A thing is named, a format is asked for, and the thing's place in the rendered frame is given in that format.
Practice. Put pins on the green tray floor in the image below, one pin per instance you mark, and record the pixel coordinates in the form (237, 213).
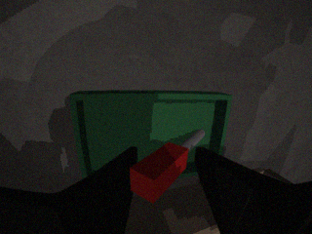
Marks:
(112, 126)

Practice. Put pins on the green tray rim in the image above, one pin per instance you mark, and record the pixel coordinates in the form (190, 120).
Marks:
(221, 117)

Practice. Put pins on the red-headed pin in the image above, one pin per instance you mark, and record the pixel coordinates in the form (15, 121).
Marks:
(153, 175)

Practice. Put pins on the brown wooden ramp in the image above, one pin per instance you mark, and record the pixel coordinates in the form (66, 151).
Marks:
(180, 210)

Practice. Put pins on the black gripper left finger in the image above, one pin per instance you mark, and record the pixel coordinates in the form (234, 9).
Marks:
(99, 204)

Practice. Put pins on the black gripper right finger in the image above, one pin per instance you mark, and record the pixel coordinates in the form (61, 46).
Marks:
(246, 202)

